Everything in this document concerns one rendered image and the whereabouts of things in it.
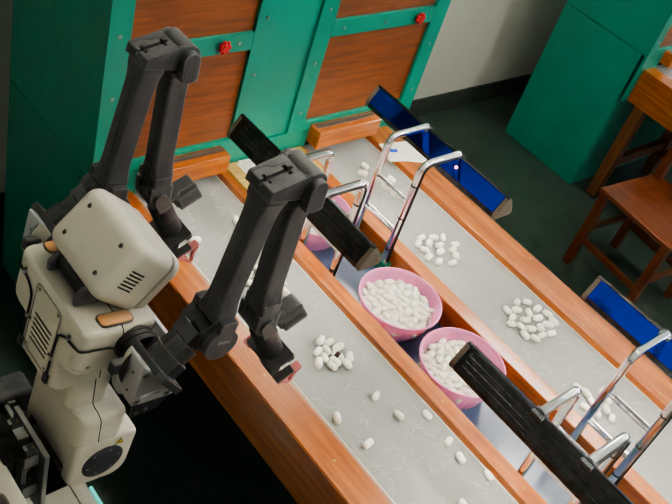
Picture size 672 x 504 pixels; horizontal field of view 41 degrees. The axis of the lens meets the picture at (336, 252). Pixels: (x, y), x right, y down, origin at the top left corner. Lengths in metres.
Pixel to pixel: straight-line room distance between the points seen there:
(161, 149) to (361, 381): 0.89
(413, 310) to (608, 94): 2.45
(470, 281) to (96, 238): 1.50
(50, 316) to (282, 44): 1.33
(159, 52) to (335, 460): 1.07
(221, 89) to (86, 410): 1.17
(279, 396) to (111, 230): 0.79
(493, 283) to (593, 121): 2.17
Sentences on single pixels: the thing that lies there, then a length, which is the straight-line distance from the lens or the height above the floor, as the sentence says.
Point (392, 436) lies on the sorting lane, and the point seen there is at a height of 0.74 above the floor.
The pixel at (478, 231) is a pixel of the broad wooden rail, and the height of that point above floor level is 0.77.
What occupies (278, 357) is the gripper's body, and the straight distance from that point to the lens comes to 2.00.
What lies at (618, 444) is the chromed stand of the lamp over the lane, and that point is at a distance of 2.16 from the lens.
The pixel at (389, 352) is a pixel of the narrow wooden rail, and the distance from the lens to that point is 2.56.
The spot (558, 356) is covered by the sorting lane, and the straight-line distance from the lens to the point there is 2.86.
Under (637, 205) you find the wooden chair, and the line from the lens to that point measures 4.34.
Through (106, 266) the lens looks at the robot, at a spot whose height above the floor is 1.34.
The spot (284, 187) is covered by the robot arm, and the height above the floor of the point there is 1.61.
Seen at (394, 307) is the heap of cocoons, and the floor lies 0.74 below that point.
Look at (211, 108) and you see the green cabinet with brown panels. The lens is 2.83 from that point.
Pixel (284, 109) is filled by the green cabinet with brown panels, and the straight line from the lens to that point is 3.04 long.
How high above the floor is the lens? 2.54
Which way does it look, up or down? 39 degrees down
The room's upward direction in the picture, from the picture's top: 20 degrees clockwise
